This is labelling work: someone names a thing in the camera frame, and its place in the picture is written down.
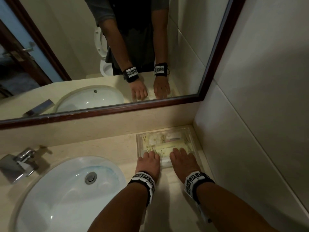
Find person's right hand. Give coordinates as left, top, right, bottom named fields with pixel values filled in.
left=170, top=147, right=201, bottom=183

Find dark wood framed mirror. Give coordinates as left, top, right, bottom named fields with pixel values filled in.
left=0, top=0, right=247, bottom=130

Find clear plastic tray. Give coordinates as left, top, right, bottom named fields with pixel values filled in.
left=136, top=128, right=206, bottom=169

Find white oval sink basin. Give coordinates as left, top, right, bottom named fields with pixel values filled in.
left=14, top=156, right=127, bottom=232

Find black wristband with marker tags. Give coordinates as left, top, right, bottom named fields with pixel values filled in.
left=184, top=171, right=215, bottom=203
left=127, top=171, right=155, bottom=207

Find bundle of cream toiletry packets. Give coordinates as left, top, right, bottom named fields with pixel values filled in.
left=142, top=132, right=193, bottom=160

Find person's right forearm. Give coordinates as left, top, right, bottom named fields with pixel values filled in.
left=197, top=182, right=280, bottom=232

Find chrome square faucet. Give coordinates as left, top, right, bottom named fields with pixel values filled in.
left=0, top=148, right=39, bottom=184

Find metal sink drain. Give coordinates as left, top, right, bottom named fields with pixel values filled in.
left=85, top=172, right=98, bottom=185

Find person's left hand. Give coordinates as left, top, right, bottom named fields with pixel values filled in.
left=135, top=151, right=161, bottom=183

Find person's left forearm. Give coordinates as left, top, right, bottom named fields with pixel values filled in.
left=87, top=182, right=148, bottom=232

